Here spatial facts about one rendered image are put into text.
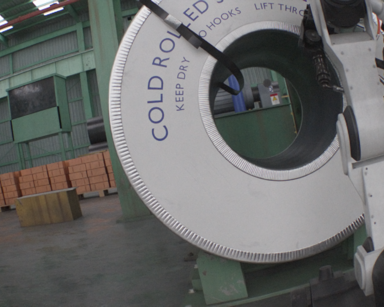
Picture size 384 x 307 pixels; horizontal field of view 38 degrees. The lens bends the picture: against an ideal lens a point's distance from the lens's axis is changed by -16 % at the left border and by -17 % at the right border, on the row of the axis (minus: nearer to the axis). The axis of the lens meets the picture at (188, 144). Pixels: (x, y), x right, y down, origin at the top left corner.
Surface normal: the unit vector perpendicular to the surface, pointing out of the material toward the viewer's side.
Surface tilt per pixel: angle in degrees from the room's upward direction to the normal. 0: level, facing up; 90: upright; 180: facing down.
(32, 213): 90
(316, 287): 45
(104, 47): 90
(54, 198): 90
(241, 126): 90
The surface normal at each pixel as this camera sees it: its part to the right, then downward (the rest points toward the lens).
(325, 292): -0.24, -0.67
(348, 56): -0.14, 0.03
